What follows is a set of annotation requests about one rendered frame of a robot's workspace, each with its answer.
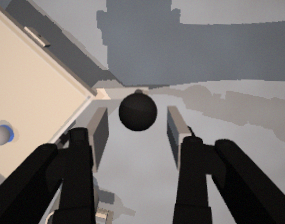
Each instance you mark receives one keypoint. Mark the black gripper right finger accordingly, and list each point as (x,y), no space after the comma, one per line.
(250,195)

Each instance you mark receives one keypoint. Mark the beige mug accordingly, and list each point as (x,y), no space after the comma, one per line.
(103,213)

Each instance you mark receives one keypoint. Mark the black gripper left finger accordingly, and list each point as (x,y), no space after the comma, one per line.
(25,195)

